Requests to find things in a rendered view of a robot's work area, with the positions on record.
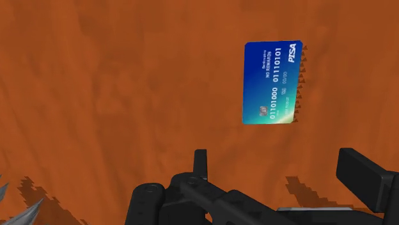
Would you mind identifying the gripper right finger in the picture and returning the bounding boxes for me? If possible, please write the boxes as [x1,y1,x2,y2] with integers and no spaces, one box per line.
[335,147,399,225]

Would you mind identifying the grey spiky object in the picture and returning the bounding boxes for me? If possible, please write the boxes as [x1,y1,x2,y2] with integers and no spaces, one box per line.
[0,174,45,225]

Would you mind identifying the blue bank card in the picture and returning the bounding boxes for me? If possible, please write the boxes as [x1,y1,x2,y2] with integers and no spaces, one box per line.
[242,40,304,125]

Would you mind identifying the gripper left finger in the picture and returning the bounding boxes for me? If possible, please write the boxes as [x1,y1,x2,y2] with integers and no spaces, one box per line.
[124,149,283,225]

